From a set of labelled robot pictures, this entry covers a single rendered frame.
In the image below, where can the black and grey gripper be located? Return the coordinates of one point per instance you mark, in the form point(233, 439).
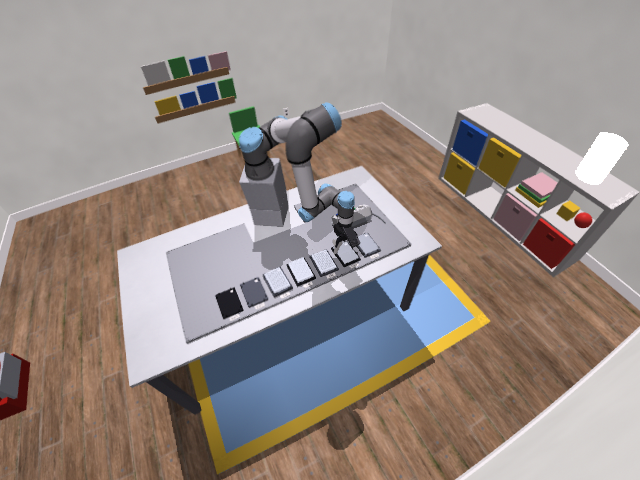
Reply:
point(341, 236)

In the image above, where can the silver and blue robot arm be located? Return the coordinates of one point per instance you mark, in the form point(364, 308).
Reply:
point(304, 134)

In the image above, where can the grey operator panel with coloured keys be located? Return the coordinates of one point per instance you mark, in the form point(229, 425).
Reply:
point(362, 213)

